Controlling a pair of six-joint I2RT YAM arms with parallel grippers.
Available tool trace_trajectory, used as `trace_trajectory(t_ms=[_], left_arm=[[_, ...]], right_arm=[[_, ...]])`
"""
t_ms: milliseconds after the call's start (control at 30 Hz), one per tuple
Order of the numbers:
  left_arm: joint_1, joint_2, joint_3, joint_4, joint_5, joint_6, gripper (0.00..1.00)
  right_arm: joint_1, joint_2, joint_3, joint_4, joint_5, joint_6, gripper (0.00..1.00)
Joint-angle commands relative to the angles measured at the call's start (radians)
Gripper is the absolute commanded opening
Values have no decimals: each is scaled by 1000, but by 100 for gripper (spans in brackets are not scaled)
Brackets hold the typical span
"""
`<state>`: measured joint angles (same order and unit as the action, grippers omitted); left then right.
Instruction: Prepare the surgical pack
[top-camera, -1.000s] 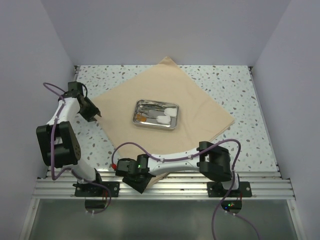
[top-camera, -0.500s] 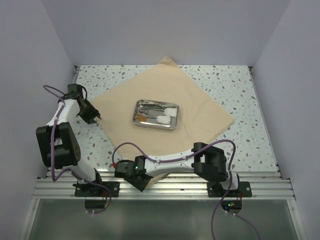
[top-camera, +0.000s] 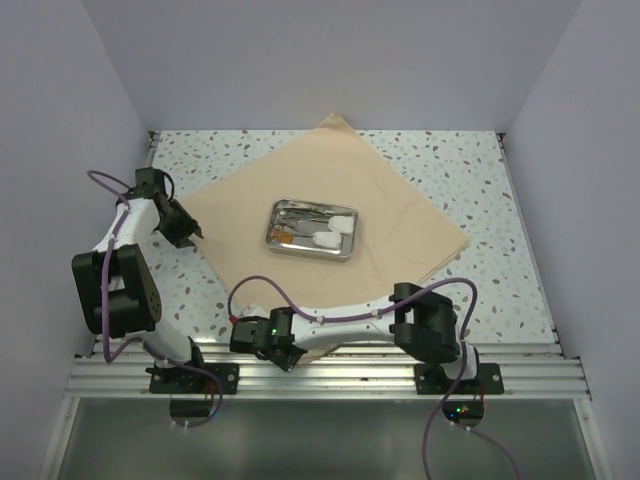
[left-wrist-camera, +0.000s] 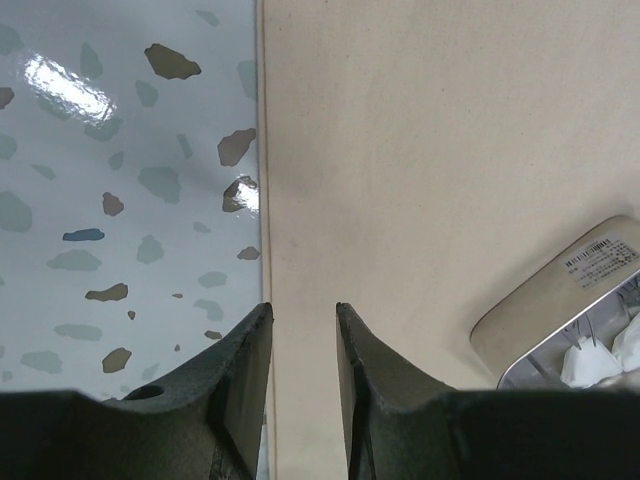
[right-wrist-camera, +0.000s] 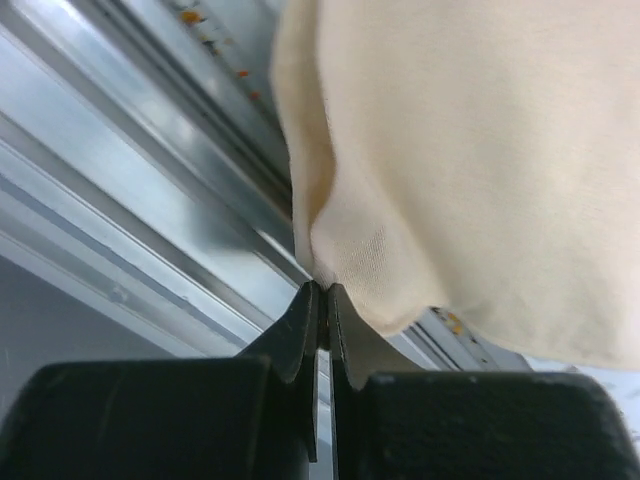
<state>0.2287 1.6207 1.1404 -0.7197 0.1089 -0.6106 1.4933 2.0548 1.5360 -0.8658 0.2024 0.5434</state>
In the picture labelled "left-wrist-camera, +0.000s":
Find stainless steel tray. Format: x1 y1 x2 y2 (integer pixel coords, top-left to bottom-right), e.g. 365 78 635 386
470 216 639 388

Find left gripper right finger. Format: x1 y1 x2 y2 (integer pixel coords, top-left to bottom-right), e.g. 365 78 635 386
336 303 639 479

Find white gauze pad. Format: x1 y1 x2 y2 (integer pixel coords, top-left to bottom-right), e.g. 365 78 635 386
560 337 623 388
612 314 640 372

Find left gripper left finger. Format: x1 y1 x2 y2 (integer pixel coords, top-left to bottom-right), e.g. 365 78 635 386
1 303 274 479

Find beige cloth drape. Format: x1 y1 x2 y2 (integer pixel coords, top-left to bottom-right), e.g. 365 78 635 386
258 1 639 479

